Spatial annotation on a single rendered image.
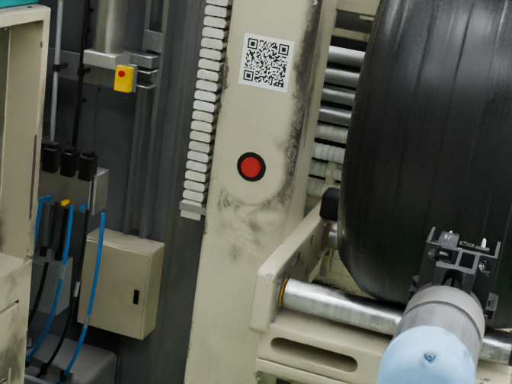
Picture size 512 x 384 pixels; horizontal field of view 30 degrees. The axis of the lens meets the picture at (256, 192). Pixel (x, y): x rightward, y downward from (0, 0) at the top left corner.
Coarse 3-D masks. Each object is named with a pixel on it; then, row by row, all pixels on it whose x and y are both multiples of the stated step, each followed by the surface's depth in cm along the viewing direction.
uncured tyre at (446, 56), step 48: (384, 0) 121; (432, 0) 116; (480, 0) 115; (384, 48) 117; (432, 48) 114; (480, 48) 113; (384, 96) 116; (432, 96) 113; (480, 96) 112; (384, 144) 116; (432, 144) 114; (480, 144) 112; (384, 192) 118; (432, 192) 116; (480, 192) 114; (384, 240) 122; (480, 240) 116; (384, 288) 130
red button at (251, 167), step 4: (244, 160) 144; (248, 160) 143; (252, 160) 143; (256, 160) 143; (244, 164) 144; (248, 164) 143; (252, 164) 143; (256, 164) 143; (260, 164) 143; (244, 168) 144; (248, 168) 143; (252, 168) 143; (256, 168) 143; (260, 168) 143; (244, 172) 144; (248, 172) 144; (252, 172) 143; (256, 172) 143; (248, 176) 144; (252, 176) 144
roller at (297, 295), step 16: (288, 288) 139; (304, 288) 139; (320, 288) 139; (288, 304) 139; (304, 304) 138; (320, 304) 138; (336, 304) 137; (352, 304) 137; (368, 304) 137; (384, 304) 137; (336, 320) 138; (352, 320) 137; (368, 320) 136; (384, 320) 135; (496, 336) 132; (480, 352) 132; (496, 352) 132
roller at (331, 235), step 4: (332, 224) 166; (336, 224) 166; (328, 228) 165; (332, 228) 165; (336, 228) 165; (328, 232) 166; (332, 232) 165; (336, 232) 165; (328, 236) 165; (332, 236) 165; (336, 236) 164; (328, 240) 165; (332, 240) 165; (336, 240) 165; (328, 244) 165; (332, 244) 165; (336, 244) 165; (332, 248) 166; (336, 248) 166
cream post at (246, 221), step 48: (240, 0) 138; (288, 0) 135; (336, 0) 145; (240, 48) 139; (240, 96) 141; (288, 96) 139; (240, 144) 143; (288, 144) 141; (240, 192) 145; (288, 192) 143; (240, 240) 148; (240, 288) 150; (192, 336) 155; (240, 336) 152
